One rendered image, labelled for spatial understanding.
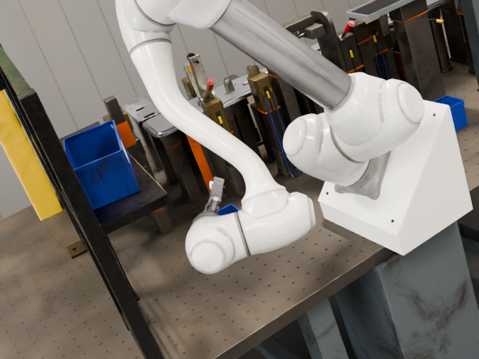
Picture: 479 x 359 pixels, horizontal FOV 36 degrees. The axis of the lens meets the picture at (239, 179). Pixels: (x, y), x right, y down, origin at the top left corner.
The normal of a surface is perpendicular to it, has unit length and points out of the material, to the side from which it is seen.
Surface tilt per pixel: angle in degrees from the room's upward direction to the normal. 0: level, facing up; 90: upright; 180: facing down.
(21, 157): 90
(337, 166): 119
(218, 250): 76
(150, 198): 0
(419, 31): 90
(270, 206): 47
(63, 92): 90
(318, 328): 90
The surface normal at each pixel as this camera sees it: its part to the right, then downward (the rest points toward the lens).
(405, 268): 0.47, 0.23
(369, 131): -0.17, 0.71
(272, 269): -0.32, -0.85
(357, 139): -0.29, 0.80
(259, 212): -0.22, -0.31
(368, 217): -0.80, -0.28
